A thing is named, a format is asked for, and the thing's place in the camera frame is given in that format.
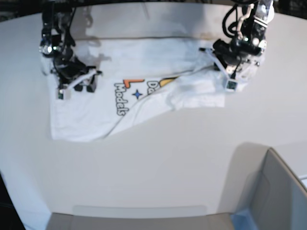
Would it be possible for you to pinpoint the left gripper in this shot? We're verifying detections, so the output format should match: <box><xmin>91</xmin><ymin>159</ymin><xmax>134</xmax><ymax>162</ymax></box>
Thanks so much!
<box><xmin>199</xmin><ymin>39</ymin><xmax>260</xmax><ymax>83</ymax></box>

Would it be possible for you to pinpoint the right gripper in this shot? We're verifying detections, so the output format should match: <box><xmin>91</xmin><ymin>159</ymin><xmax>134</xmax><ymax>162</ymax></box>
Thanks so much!
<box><xmin>52</xmin><ymin>56</ymin><xmax>102</xmax><ymax>93</ymax></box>

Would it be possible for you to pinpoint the white printed t-shirt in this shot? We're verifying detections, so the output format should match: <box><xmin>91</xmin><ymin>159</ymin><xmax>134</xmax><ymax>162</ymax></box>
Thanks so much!
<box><xmin>47</xmin><ymin>38</ymin><xmax>226</xmax><ymax>142</ymax></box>

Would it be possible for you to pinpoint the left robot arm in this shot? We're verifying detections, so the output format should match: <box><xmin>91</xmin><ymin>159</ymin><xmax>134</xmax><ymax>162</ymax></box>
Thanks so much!
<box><xmin>199</xmin><ymin>0</ymin><xmax>274</xmax><ymax>84</ymax></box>

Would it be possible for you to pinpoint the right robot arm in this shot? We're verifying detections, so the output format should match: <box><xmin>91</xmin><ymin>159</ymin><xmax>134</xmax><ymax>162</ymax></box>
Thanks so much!
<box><xmin>39</xmin><ymin>0</ymin><xmax>102</xmax><ymax>99</ymax></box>

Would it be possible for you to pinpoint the grey cardboard bin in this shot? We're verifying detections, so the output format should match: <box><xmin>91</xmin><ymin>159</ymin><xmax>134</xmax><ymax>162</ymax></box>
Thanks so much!
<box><xmin>230</xmin><ymin>148</ymin><xmax>307</xmax><ymax>230</ymax></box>

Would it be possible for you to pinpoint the grey tape strip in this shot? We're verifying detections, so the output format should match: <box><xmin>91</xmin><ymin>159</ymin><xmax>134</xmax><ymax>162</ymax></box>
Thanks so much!
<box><xmin>72</xmin><ymin>206</ymin><xmax>207</xmax><ymax>219</ymax></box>

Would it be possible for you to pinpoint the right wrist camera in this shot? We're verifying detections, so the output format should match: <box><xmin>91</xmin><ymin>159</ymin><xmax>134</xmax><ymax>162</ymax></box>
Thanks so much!
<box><xmin>56</xmin><ymin>89</ymin><xmax>71</xmax><ymax>100</ymax></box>

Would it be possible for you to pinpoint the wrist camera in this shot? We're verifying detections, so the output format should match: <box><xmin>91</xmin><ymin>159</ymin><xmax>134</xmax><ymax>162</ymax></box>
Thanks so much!
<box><xmin>225</xmin><ymin>79</ymin><xmax>238</xmax><ymax>92</ymax></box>
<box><xmin>56</xmin><ymin>89</ymin><xmax>71</xmax><ymax>100</ymax></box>

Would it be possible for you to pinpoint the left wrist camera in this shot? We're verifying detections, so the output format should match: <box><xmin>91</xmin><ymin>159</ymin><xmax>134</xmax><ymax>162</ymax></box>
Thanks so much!
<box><xmin>225</xmin><ymin>79</ymin><xmax>238</xmax><ymax>92</ymax></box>

